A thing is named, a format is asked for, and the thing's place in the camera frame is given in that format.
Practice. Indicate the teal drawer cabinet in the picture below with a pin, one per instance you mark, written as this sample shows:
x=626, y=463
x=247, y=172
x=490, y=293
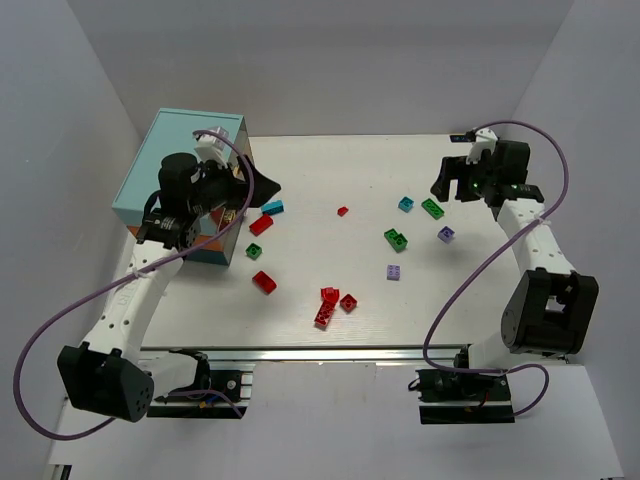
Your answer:
x=172, y=132

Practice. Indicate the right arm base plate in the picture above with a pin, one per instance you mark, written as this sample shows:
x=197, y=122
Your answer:
x=447, y=398

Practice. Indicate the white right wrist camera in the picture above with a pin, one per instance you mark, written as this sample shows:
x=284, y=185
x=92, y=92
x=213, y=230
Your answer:
x=482, y=139

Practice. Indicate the aluminium rail front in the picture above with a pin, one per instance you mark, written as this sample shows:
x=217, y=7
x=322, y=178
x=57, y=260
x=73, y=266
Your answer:
x=319, y=354

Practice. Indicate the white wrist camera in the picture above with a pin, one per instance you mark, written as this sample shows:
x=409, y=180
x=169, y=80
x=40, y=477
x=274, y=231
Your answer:
x=482, y=139
x=210, y=148

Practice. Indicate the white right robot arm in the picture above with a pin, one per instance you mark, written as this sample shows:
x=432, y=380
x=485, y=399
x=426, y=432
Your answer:
x=550, y=310

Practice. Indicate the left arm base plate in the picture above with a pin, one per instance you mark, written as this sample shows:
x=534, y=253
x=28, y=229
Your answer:
x=225, y=395

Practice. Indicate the red long lego plate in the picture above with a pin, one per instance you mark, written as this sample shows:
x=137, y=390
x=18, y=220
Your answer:
x=324, y=314

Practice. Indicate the cyan long lego brick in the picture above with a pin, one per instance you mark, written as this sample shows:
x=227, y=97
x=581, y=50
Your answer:
x=273, y=208

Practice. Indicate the red square lego brick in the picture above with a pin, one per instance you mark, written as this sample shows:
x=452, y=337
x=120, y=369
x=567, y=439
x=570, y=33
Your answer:
x=348, y=303

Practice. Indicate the purple lego brick right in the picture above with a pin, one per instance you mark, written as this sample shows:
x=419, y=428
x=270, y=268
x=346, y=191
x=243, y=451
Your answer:
x=446, y=234

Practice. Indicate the red round lego piece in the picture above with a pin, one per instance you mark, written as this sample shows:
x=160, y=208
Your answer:
x=330, y=294

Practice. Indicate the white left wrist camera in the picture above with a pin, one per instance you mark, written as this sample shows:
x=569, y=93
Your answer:
x=210, y=148

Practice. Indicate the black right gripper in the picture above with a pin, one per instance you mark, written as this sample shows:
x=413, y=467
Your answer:
x=460, y=176

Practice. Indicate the green long lego plate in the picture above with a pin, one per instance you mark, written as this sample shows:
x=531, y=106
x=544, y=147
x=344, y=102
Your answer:
x=433, y=208

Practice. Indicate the green small lego brick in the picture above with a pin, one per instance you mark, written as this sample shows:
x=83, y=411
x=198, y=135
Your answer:
x=254, y=251

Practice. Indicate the cyan square lego brick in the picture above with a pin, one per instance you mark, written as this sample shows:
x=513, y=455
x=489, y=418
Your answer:
x=406, y=204

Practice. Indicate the red sloped lego brick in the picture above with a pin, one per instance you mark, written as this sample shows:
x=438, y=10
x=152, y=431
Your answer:
x=260, y=225

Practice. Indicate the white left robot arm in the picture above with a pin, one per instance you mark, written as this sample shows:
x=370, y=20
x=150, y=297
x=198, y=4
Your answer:
x=105, y=374

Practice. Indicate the purple lego plate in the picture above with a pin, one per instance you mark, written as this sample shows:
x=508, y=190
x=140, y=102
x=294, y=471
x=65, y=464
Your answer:
x=393, y=272

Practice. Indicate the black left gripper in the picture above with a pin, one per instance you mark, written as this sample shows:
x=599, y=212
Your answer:
x=240, y=179

